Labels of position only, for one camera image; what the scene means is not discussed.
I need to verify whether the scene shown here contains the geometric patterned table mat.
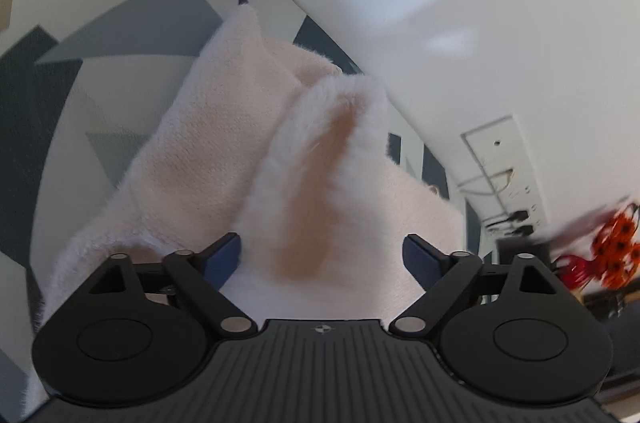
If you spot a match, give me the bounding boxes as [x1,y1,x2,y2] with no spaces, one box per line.
[0,0,484,423]

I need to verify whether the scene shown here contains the black box speaker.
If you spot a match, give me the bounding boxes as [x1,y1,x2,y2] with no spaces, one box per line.
[496,237,551,267]

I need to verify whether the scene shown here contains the white cable in socket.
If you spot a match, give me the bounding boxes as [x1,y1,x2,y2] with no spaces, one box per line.
[456,167,516,197]

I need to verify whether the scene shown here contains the pink fluffy garment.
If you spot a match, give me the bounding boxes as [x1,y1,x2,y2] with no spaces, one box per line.
[22,2,467,419]

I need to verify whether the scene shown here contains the black plug with cable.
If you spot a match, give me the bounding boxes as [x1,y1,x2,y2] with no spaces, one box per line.
[486,210,529,228]

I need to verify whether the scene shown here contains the red orange flower ornament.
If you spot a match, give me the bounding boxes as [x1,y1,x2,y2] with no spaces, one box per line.
[548,200,639,291]

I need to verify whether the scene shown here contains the white wall socket panel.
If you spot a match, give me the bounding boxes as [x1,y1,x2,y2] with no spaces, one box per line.
[459,116,548,239]

